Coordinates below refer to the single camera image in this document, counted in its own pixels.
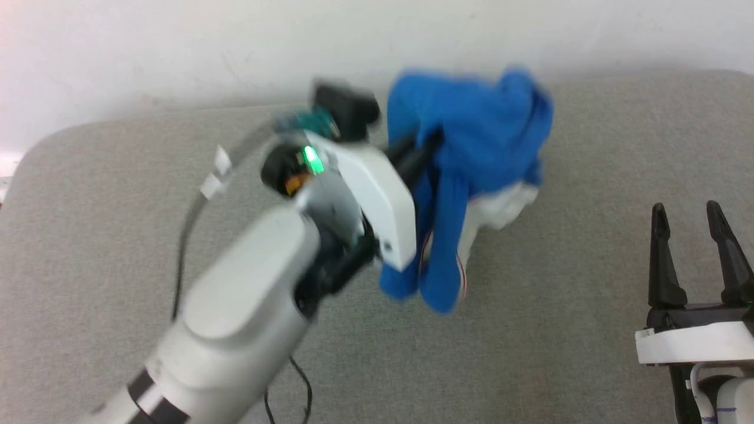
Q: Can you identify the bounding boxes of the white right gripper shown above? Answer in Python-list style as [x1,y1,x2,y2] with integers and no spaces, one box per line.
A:
[635,200,754,367]

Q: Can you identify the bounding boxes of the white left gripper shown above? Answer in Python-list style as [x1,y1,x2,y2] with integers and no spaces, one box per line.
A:
[262,131,444,273]

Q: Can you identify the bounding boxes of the blue garment with white sleeves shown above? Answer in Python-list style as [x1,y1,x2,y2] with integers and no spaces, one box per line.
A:
[377,66,554,314]

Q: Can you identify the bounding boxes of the teal left camera connector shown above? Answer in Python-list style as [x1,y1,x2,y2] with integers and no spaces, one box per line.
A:
[274,109,340,140]

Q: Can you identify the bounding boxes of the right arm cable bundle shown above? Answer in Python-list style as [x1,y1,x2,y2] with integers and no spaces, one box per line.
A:
[669,362,716,424]

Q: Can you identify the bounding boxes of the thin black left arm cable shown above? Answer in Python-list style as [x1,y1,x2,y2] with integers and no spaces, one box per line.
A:
[171,118,313,424]

